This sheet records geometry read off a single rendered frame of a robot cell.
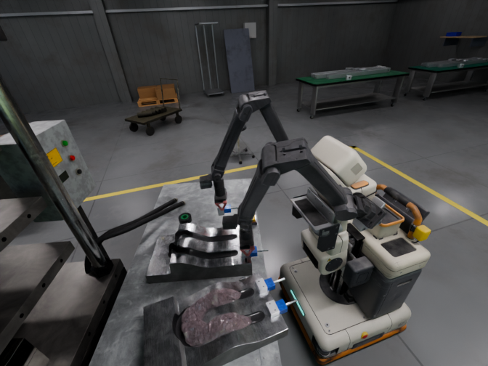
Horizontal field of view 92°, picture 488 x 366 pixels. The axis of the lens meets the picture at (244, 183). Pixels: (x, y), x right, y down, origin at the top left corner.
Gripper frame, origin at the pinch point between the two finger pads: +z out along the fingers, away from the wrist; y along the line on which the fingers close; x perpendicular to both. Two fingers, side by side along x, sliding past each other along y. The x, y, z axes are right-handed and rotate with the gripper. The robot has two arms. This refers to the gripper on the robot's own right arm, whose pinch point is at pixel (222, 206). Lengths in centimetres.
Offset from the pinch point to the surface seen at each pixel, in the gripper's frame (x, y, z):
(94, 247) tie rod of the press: -60, 26, -3
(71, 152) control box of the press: -73, -6, -38
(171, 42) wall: -173, -767, -65
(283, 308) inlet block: 25, 57, 8
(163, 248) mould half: -31.3, 20.4, 8.4
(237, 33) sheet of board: 36, -791, -75
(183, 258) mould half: -17.3, 34.0, 1.4
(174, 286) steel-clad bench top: -23.3, 38.9, 14.5
